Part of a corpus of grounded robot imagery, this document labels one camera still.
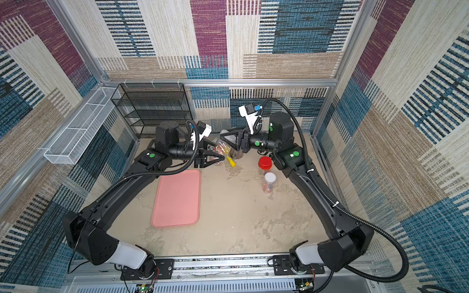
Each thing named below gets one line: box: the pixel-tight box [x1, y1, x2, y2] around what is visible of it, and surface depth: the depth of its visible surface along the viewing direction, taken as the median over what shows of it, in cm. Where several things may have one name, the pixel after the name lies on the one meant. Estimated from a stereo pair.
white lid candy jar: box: [262, 172, 277, 194], surface depth 90 cm
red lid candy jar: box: [258, 156, 273, 171], surface depth 98 cm
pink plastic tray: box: [150, 169, 202, 229], surface depth 91 cm
